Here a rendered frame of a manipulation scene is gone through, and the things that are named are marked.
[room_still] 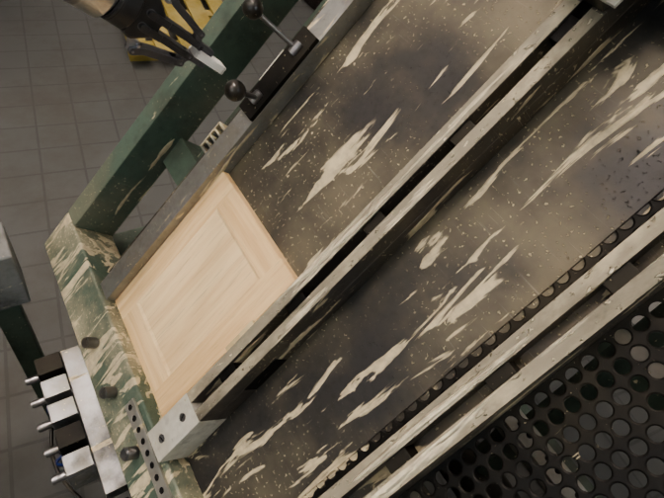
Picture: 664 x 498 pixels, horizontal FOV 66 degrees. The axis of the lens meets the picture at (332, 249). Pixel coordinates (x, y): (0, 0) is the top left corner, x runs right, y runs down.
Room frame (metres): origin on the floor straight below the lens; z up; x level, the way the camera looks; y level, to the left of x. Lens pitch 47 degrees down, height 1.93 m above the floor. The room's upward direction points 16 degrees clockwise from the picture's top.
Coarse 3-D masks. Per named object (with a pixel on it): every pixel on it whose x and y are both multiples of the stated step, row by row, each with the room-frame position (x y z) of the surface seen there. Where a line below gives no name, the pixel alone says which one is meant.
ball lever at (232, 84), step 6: (228, 84) 0.77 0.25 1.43; (234, 84) 0.77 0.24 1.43; (240, 84) 0.78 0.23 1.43; (228, 90) 0.76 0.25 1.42; (234, 90) 0.77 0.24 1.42; (240, 90) 0.77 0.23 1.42; (258, 90) 0.87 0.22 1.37; (228, 96) 0.76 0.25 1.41; (234, 96) 0.76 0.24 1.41; (240, 96) 0.77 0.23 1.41; (246, 96) 0.82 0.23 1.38; (252, 96) 0.84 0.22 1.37; (258, 96) 0.86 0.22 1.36; (252, 102) 0.85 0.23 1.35
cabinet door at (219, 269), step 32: (224, 192) 0.75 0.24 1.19; (192, 224) 0.72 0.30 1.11; (224, 224) 0.70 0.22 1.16; (256, 224) 0.68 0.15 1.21; (160, 256) 0.68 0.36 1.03; (192, 256) 0.66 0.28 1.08; (224, 256) 0.64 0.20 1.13; (256, 256) 0.62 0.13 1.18; (128, 288) 0.64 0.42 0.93; (160, 288) 0.62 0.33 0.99; (192, 288) 0.60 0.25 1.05; (224, 288) 0.59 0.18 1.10; (256, 288) 0.57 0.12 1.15; (128, 320) 0.57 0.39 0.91; (160, 320) 0.56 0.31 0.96; (192, 320) 0.55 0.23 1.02; (224, 320) 0.53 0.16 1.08; (256, 320) 0.52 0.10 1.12; (160, 352) 0.50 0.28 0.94; (192, 352) 0.49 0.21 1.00; (224, 352) 0.48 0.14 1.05; (160, 384) 0.45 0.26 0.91; (192, 384) 0.44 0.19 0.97
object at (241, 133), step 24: (336, 0) 0.98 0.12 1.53; (360, 0) 0.97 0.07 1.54; (312, 24) 0.96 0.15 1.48; (336, 24) 0.94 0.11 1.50; (312, 72) 0.92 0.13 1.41; (288, 96) 0.89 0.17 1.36; (240, 120) 0.85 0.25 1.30; (264, 120) 0.85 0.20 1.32; (216, 144) 0.83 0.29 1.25; (240, 144) 0.82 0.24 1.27; (216, 168) 0.79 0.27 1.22; (192, 192) 0.76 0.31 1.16; (168, 216) 0.73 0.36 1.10; (144, 240) 0.70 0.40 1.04; (120, 264) 0.67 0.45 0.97; (144, 264) 0.67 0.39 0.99; (120, 288) 0.63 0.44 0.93
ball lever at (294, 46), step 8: (248, 0) 0.90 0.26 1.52; (256, 0) 0.90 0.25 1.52; (248, 8) 0.89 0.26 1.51; (256, 8) 0.89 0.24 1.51; (248, 16) 0.89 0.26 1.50; (256, 16) 0.89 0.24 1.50; (264, 16) 0.91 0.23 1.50; (272, 24) 0.91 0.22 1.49; (280, 32) 0.91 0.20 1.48; (288, 40) 0.91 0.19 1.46; (296, 40) 0.92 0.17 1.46; (296, 48) 0.91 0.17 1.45
